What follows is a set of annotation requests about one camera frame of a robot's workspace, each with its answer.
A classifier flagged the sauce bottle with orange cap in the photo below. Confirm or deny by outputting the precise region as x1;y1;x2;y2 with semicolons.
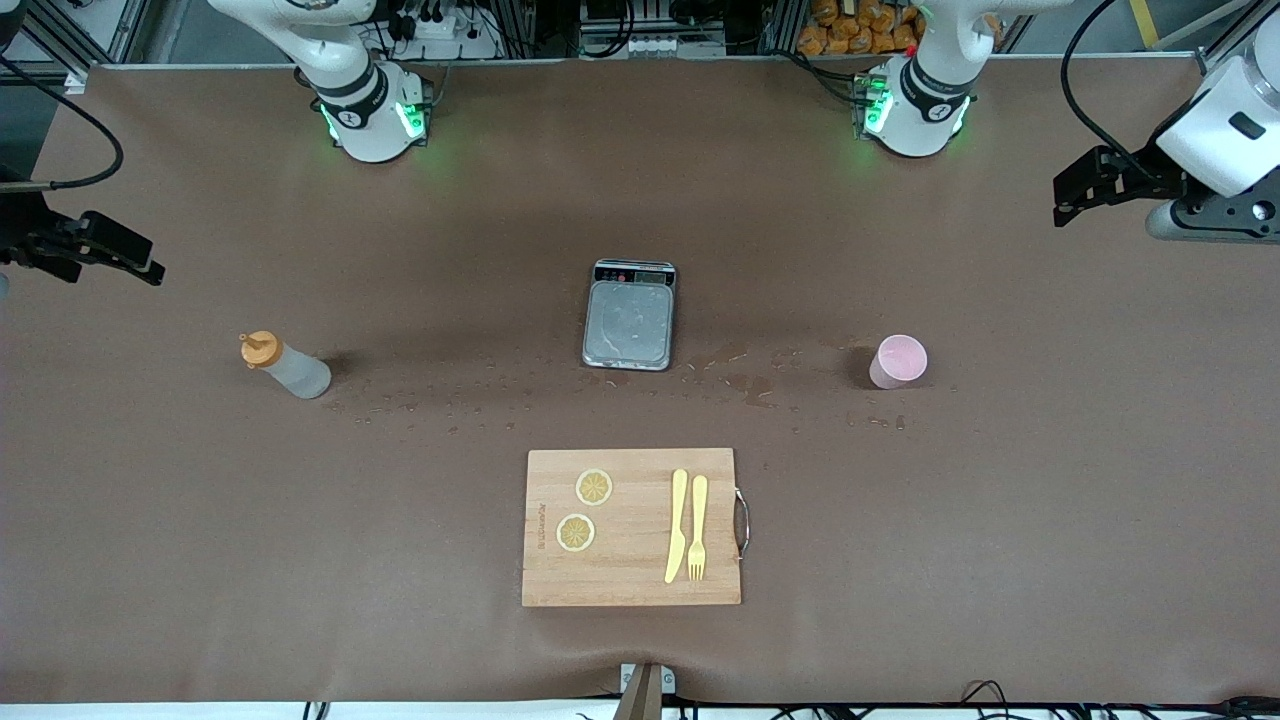
240;330;333;401

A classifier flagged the pink cup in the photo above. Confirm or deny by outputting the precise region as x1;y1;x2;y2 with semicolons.
868;334;928;391

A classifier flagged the bag of orange snacks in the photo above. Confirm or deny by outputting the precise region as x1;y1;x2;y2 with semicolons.
797;0;926;57

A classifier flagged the table cover sheet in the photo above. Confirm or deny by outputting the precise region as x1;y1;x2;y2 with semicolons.
0;55;1280;706

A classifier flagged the white power strip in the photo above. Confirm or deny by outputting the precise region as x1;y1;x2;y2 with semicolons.
395;8;501;61

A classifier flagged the digital kitchen scale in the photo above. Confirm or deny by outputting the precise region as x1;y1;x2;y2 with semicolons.
581;259;678;373

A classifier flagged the yellow plastic fork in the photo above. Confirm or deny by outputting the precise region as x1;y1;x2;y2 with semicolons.
687;475;709;583

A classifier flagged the yellow plastic knife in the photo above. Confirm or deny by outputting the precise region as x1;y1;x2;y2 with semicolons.
664;468;690;585

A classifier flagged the wooden cutting board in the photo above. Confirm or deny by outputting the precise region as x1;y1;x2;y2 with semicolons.
521;448;752;608

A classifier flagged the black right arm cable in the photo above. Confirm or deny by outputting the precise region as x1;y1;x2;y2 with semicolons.
0;55;124;191

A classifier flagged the aluminium frame profile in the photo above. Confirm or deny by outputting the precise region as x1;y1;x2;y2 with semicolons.
0;0;153;93
1195;0;1280;81

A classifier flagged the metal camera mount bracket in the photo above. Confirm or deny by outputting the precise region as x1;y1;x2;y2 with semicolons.
619;662;677;720

